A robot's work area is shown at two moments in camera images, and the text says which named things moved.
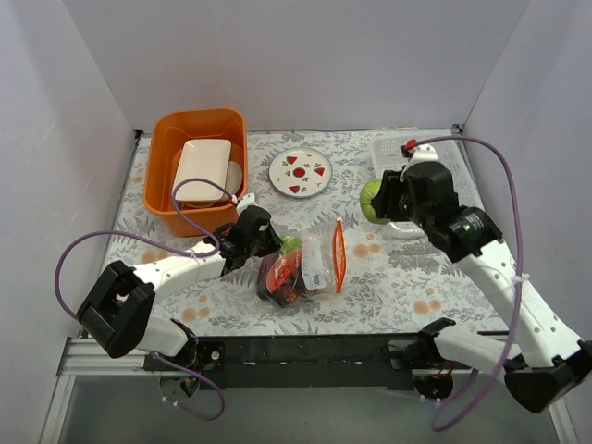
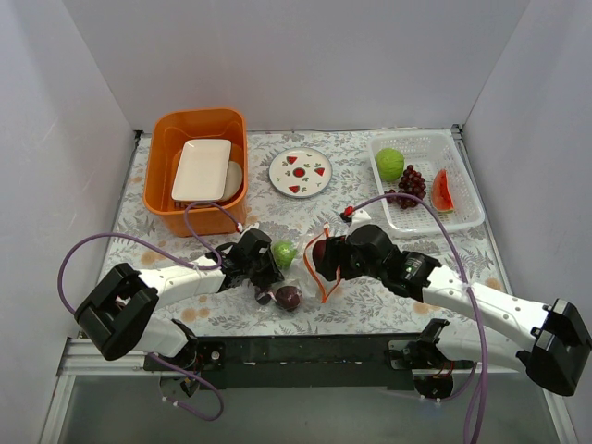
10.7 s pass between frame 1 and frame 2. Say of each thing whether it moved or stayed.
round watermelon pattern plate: stayed
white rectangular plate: stayed
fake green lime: moved
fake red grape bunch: moved
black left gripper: moved
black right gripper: moved
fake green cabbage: moved
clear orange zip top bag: moved
